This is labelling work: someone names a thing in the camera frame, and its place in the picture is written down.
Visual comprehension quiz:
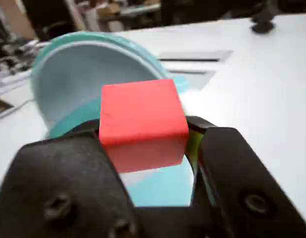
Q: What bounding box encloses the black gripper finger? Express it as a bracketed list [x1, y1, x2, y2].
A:
[0, 118, 143, 238]
[184, 116, 306, 238]

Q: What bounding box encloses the red lego block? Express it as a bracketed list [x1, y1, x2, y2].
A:
[99, 78, 189, 174]

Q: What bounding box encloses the teal animal-shaped bin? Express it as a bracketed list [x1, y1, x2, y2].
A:
[30, 31, 196, 207]

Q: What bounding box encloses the black stand base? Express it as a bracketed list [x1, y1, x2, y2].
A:
[250, 0, 277, 34]

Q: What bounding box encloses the grey table cable grommet plate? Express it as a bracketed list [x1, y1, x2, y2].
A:
[167, 69, 217, 90]
[157, 49, 234, 62]

